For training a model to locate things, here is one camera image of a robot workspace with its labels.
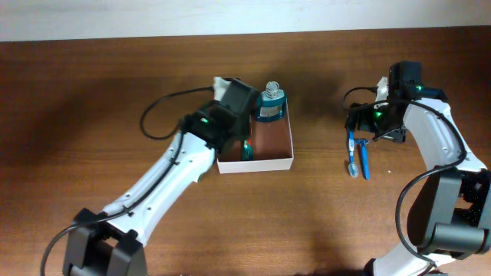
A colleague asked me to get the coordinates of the blue disposable razor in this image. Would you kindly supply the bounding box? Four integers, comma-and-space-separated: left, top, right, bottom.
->
354, 139, 371, 180

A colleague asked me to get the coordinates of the red green toothpaste tube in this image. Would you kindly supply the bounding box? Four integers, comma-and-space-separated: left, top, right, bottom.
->
241, 139, 253, 161

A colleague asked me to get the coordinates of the teal mouthwash bottle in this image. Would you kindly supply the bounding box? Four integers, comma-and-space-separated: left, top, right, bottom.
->
255, 81, 287, 123

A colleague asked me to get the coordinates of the pink cardboard box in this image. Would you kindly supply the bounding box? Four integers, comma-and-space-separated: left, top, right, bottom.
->
217, 103, 295, 174

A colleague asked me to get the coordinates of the blue white toothbrush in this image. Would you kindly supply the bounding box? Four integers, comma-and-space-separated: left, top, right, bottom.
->
347, 130, 359, 178

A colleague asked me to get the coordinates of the green white soap packet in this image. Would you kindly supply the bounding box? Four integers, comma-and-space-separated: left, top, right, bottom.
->
194, 171, 207, 183

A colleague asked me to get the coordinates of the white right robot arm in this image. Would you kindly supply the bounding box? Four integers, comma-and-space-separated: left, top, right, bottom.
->
344, 61, 490, 276

